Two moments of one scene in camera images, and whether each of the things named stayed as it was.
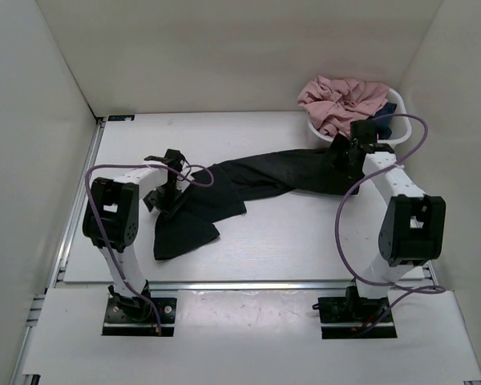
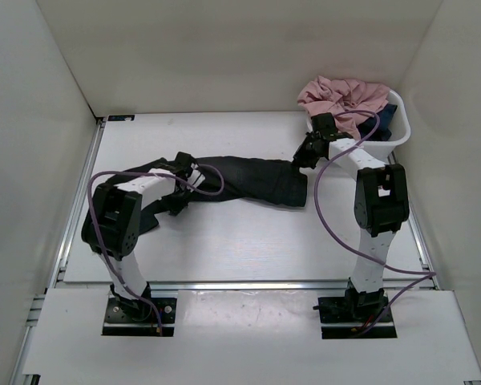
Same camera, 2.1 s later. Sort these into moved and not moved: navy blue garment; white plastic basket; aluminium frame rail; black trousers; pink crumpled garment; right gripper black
Moved: right gripper black; black trousers
Not moved: aluminium frame rail; white plastic basket; navy blue garment; pink crumpled garment
